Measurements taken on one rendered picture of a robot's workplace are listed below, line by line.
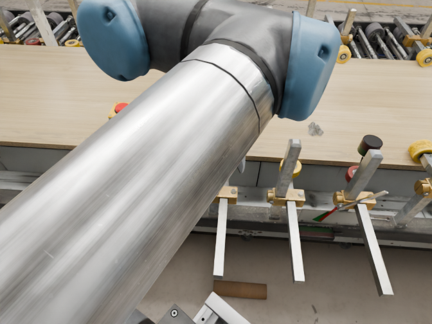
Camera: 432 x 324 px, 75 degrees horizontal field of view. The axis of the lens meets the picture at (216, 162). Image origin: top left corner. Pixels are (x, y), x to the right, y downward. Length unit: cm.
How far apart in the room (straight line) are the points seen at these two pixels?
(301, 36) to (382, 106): 137
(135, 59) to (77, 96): 132
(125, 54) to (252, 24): 11
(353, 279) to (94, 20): 191
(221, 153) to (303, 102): 8
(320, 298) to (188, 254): 81
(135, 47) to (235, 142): 14
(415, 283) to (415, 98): 109
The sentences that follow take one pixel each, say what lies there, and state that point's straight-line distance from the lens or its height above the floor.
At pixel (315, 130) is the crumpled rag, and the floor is 91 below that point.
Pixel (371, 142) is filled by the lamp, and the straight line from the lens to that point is 101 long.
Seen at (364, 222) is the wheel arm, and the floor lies 86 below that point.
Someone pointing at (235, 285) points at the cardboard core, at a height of 8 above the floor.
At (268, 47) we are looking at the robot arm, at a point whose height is 164.
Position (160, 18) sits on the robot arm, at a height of 164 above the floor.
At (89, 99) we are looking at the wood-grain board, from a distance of 153.
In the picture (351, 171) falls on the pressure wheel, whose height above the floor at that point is 91.
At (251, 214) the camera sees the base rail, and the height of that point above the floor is 70.
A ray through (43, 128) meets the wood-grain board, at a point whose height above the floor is 90.
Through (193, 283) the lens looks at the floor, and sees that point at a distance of 182.
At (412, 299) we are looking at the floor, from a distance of 212.
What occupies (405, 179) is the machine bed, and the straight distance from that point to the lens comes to 150.
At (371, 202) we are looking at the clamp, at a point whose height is 87.
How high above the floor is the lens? 173
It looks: 49 degrees down
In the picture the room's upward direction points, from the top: straight up
